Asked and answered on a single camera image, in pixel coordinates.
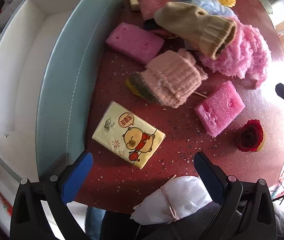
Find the pink fluffy duster cloth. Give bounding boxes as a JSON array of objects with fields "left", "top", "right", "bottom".
[{"left": 198, "top": 17, "right": 271, "bottom": 89}]

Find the white plastic bag bundle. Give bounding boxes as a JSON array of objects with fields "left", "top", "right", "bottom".
[{"left": 131, "top": 176, "right": 212, "bottom": 225}]

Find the pink sponge block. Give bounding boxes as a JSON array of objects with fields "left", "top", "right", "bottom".
[
  {"left": 105, "top": 22, "right": 164, "bottom": 65},
  {"left": 195, "top": 81, "right": 245, "bottom": 138}
]

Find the thin wooden stick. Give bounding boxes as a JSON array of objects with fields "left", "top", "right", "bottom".
[{"left": 194, "top": 91, "right": 208, "bottom": 99}]

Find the beige knit sock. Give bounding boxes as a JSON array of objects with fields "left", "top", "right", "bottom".
[{"left": 154, "top": 2, "right": 237, "bottom": 60}]

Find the light blue fluffy cloth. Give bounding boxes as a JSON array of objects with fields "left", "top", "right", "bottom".
[{"left": 171, "top": 0, "right": 237, "bottom": 17}]

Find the pink knit sock bundle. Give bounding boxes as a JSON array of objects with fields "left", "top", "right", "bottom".
[{"left": 126, "top": 49, "right": 208, "bottom": 108}]

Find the yellow cartoon tissue pack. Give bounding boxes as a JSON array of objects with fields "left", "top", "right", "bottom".
[{"left": 92, "top": 101, "right": 166, "bottom": 169}]

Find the pink red knit sock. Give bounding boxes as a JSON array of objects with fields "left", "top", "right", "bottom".
[{"left": 138, "top": 0, "right": 177, "bottom": 38}]

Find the red fabric rose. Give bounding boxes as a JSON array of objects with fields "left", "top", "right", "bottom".
[{"left": 236, "top": 119, "right": 265, "bottom": 152}]

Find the teal white storage box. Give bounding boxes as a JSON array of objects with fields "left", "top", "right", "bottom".
[{"left": 0, "top": 0, "right": 123, "bottom": 181}]

